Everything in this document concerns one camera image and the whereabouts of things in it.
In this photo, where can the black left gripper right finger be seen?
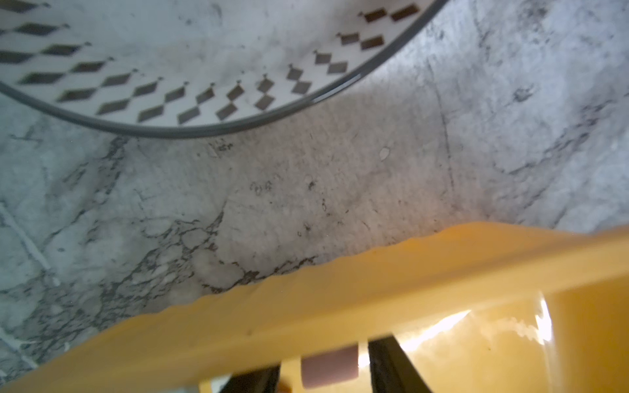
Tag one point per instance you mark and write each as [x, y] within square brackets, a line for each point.
[391, 369]

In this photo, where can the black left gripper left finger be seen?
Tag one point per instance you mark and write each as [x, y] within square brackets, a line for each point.
[260, 381]

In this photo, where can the pink eraser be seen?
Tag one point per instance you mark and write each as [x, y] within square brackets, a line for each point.
[329, 368]

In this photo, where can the yellow storage box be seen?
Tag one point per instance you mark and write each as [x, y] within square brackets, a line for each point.
[482, 307]

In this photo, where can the patterned white bowl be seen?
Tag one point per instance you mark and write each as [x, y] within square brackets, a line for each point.
[188, 69]

